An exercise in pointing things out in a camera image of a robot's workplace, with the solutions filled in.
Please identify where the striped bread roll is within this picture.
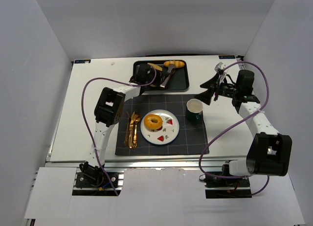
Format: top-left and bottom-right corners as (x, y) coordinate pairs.
(163, 61), (185, 68)

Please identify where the orange bagel donut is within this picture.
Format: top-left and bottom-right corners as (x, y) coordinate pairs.
(144, 114), (163, 130)

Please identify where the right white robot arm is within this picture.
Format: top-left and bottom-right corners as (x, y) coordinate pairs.
(195, 69), (292, 179)

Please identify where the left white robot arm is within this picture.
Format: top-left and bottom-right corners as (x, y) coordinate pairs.
(79, 64), (162, 182)

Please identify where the sliced brown bread loaf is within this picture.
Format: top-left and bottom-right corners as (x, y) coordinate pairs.
(147, 63), (163, 72)

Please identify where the green mug white interior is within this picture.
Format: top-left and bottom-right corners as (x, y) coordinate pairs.
(185, 99), (203, 122)

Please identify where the black rectangular tray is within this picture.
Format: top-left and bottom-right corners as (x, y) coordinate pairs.
(133, 60), (189, 91)

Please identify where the right blue corner label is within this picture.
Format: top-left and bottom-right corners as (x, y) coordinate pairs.
(219, 55), (236, 59)

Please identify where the blue corner label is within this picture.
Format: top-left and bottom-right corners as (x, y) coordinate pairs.
(219, 55), (236, 59)
(74, 59), (91, 64)

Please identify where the gold spoon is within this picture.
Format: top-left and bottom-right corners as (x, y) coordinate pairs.
(132, 114), (141, 148)

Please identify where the dark checked placemat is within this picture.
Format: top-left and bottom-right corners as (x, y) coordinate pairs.
(115, 94), (208, 157)

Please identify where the white watermelon pattern plate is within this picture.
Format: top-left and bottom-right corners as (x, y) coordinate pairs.
(140, 110), (180, 145)

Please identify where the left blue corner label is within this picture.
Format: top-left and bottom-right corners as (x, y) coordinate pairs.
(74, 59), (91, 64)

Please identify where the gold fork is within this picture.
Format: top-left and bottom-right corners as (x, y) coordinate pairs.
(124, 112), (131, 146)

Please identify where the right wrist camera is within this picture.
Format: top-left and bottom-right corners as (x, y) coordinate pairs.
(214, 62), (226, 75)

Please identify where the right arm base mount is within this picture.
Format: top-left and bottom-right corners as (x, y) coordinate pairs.
(199, 174), (252, 199)

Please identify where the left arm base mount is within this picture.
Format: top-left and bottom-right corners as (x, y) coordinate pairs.
(72, 162), (121, 197)

